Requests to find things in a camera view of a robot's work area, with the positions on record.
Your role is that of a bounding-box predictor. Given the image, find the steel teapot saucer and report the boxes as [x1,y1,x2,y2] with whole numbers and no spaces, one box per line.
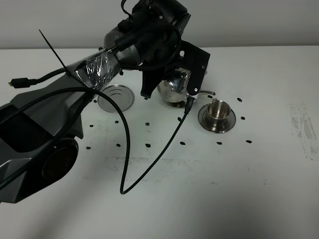
[98,85,135,113]

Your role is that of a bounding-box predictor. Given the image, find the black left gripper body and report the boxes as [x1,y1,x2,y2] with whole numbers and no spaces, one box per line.
[116,23,190,99]

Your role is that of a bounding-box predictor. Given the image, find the black cable tie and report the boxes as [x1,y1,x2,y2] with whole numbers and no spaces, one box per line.
[38,29,76,80]

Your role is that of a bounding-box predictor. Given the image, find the right steel saucer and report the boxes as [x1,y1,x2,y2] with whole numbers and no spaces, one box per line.
[198,104,236,133]

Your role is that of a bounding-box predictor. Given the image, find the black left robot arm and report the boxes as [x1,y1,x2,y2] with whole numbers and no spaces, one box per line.
[0,0,190,203]

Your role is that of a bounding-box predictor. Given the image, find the right steel teacup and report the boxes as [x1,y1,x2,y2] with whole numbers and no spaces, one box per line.
[207,99,230,120]

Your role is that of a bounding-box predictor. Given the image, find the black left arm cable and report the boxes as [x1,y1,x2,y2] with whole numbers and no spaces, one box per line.
[0,23,195,195]

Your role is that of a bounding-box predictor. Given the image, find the stainless steel teapot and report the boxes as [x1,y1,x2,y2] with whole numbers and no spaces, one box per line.
[157,67,216,109]

